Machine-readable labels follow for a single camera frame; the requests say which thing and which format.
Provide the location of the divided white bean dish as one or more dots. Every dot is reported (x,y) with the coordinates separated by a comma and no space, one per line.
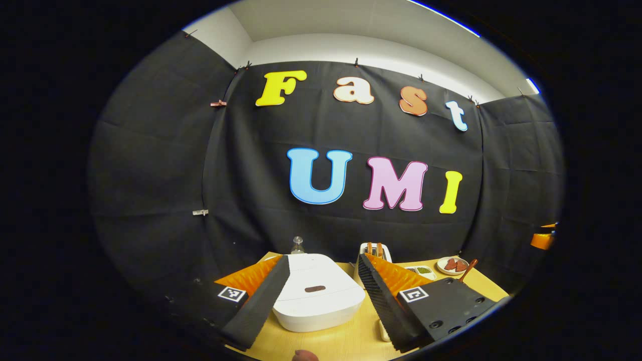
(424,269)

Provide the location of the long ceiling light strip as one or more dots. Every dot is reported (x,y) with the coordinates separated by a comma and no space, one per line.
(446,17)

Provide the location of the black backdrop cloth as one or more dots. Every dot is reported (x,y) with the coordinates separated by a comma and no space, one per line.
(150,165)

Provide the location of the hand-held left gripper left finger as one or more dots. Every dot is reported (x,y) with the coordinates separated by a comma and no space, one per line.
(261,306)

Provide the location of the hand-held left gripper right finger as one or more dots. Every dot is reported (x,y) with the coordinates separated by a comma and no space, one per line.
(386,306)

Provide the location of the short ceiling light strip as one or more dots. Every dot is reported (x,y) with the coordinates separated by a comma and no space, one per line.
(533,85)

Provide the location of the small glass bottle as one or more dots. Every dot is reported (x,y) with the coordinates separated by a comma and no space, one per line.
(298,246)

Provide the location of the red heart-shaped food piece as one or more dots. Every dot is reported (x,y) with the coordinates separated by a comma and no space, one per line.
(461,265)
(450,264)

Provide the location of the small white round plate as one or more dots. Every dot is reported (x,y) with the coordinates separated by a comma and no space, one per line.
(440,265)

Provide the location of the white toaster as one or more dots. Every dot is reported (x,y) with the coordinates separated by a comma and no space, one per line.
(362,250)

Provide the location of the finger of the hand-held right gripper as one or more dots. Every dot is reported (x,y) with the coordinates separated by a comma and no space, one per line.
(542,241)
(549,226)

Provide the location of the white rice cooker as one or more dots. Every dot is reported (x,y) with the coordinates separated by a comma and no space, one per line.
(321,311)

